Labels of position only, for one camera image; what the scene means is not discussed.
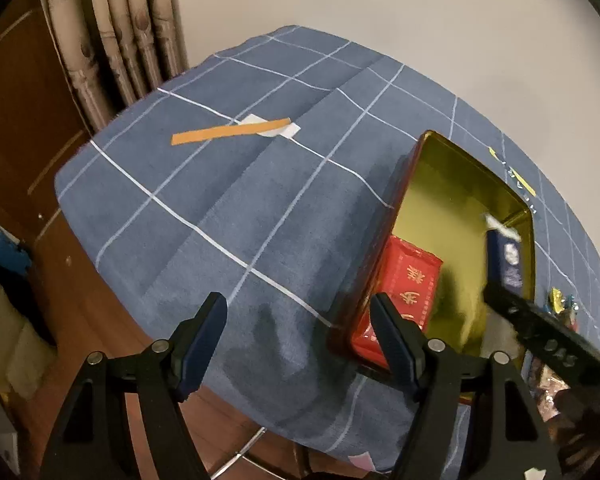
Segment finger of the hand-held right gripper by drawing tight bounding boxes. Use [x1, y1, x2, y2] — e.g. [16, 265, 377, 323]
[481, 280, 600, 396]

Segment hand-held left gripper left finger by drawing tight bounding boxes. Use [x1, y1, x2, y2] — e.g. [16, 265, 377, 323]
[39, 291, 228, 480]

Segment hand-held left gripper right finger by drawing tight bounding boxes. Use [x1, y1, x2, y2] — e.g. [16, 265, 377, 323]
[369, 293, 563, 480]

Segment dark blue snack packet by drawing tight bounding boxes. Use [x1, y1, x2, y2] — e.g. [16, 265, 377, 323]
[484, 214, 527, 292]

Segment red and gold tin box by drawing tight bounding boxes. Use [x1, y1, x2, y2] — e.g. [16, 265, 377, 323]
[327, 130, 537, 376]

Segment red snack packet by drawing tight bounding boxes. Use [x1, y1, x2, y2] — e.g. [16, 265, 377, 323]
[352, 236, 444, 366]

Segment chrome table leg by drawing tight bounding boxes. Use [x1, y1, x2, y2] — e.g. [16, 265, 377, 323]
[205, 427, 268, 480]

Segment yellow tape strip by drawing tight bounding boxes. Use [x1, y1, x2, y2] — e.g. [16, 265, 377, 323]
[487, 146, 537, 198]

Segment blue checked tablecloth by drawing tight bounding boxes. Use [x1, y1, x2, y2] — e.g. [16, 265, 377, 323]
[54, 24, 600, 476]

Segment pale yellow cloth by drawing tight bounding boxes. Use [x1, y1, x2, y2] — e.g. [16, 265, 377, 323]
[0, 259, 59, 402]

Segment orange tape strip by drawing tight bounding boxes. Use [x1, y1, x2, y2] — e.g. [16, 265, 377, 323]
[171, 118, 292, 147]

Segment blue foam piece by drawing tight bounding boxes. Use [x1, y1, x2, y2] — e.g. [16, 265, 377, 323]
[0, 209, 34, 275]

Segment white paper label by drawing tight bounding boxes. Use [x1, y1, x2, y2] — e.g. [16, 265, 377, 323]
[235, 115, 301, 139]

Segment brown wooden door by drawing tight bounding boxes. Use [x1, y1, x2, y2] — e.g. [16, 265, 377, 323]
[0, 0, 112, 261]

